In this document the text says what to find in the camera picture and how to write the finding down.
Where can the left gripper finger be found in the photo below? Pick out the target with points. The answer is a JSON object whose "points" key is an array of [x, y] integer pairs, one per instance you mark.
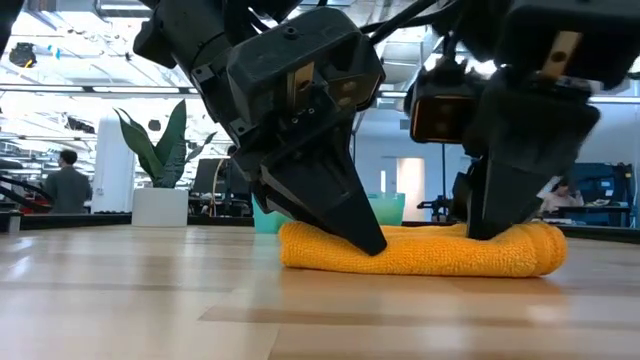
{"points": [[265, 192], [325, 190]]}

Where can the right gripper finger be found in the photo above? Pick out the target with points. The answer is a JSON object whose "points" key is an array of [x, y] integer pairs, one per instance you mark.
{"points": [[459, 195], [525, 140]]}

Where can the orange microfiber towel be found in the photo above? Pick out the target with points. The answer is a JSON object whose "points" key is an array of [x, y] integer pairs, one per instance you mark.
{"points": [[425, 255]]}

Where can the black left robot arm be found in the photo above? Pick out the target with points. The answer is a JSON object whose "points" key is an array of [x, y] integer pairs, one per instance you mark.
{"points": [[200, 30]]}

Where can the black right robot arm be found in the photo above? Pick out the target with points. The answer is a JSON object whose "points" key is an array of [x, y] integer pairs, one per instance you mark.
{"points": [[480, 25]]}

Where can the teal translucent plastic basket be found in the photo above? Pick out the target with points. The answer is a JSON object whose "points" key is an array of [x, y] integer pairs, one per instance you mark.
{"points": [[265, 220]]}

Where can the small grey cylinder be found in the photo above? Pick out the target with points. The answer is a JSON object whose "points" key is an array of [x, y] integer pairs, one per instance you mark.
{"points": [[14, 222]]}

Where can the dark background monitor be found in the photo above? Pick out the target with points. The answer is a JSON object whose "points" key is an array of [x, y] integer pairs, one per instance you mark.
{"points": [[210, 175]]}

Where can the person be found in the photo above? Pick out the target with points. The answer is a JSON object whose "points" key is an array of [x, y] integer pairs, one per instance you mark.
{"points": [[560, 197], [67, 187]]}

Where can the dark background workstation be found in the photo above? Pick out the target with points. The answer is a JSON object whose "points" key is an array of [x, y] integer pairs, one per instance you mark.
{"points": [[607, 187]]}

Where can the artificial plant in white pot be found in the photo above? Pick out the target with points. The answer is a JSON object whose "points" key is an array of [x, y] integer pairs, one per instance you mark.
{"points": [[165, 150]]}

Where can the white structural column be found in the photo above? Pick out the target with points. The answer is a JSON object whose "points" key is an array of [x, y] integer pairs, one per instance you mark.
{"points": [[112, 170]]}

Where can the long ceiling light strip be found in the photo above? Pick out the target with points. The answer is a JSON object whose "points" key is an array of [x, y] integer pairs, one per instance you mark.
{"points": [[125, 90]]}

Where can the red and black equipment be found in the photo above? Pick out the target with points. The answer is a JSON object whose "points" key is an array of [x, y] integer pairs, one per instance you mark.
{"points": [[20, 197]]}

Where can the black ceiling-hung device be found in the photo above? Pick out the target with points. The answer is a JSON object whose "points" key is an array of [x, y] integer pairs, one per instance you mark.
{"points": [[22, 54]]}

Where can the black rectangular frame stand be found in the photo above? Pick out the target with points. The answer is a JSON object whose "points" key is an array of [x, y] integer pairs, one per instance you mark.
{"points": [[443, 170]]}

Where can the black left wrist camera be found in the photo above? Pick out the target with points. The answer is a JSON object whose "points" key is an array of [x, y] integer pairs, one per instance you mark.
{"points": [[357, 75]]}

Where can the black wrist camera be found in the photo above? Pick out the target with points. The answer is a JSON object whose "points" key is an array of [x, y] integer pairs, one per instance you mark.
{"points": [[440, 110], [357, 75]]}

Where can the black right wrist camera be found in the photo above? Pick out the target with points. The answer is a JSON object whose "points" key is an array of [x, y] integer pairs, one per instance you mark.
{"points": [[440, 110]]}

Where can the black aluminium table frame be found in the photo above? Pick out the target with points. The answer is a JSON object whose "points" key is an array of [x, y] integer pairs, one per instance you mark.
{"points": [[75, 221]]}

